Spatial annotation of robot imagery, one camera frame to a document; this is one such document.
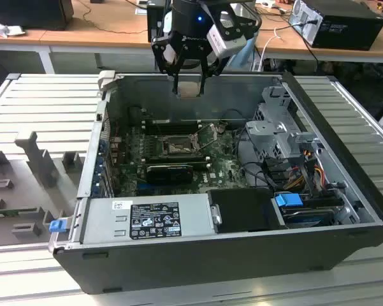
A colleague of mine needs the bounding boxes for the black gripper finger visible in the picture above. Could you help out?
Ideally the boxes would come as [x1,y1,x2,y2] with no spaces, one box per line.
[199,47,226,96]
[152,33,189,96]

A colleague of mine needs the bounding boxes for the silver-topped CPU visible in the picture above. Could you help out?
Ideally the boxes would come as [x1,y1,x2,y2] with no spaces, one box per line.
[177,81,201,99]

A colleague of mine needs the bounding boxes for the metal CPU socket cover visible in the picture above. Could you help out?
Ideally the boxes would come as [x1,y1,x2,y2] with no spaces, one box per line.
[194,122,220,151]

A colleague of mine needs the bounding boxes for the black tower box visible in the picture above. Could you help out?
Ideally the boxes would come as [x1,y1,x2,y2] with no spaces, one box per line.
[146,3,173,43]

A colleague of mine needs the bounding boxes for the grey metal drive cage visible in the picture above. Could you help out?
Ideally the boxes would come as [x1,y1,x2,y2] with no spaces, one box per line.
[245,84,321,166]

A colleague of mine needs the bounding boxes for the green motherboard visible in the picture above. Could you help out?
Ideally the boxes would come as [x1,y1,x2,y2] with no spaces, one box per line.
[114,123,253,197]

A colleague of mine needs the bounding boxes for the graphics card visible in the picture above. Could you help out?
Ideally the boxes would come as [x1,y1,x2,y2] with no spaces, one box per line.
[145,164,194,185]

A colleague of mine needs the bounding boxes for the black equipment case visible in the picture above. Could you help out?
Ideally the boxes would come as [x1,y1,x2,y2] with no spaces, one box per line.
[0,0,75,32]

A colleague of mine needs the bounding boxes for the black plastic shroud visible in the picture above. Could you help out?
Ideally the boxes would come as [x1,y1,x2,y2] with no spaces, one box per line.
[206,187,289,233]

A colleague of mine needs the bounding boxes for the black desktop computer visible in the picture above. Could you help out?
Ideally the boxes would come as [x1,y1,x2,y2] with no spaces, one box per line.
[288,0,383,51]

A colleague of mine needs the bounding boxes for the blue disk carrier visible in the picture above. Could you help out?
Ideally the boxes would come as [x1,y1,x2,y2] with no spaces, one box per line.
[273,193,303,215]

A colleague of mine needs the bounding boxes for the crumpled white paper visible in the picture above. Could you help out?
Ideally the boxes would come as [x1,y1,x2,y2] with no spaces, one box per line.
[0,17,26,39]

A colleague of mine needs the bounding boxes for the silver power supply unit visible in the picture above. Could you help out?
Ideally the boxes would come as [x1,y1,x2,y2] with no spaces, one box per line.
[82,193,222,245]

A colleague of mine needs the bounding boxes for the hard disk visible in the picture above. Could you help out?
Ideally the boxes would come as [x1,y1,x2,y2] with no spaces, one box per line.
[282,206,335,228]

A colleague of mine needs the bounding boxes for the grey parts rack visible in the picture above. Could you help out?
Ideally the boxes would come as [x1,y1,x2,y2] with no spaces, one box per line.
[0,130,90,246]

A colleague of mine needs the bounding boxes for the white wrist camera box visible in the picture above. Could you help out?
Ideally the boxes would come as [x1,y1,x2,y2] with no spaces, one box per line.
[206,12,248,60]
[162,11,177,63]

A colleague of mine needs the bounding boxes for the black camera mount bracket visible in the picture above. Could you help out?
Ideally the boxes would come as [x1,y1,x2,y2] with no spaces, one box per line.
[210,0,263,41]

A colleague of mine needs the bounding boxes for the white cable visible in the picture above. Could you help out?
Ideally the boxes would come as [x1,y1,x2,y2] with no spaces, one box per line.
[257,27,282,71]

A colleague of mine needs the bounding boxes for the yellow red power wires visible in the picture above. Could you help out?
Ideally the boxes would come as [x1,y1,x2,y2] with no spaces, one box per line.
[282,149,328,191]

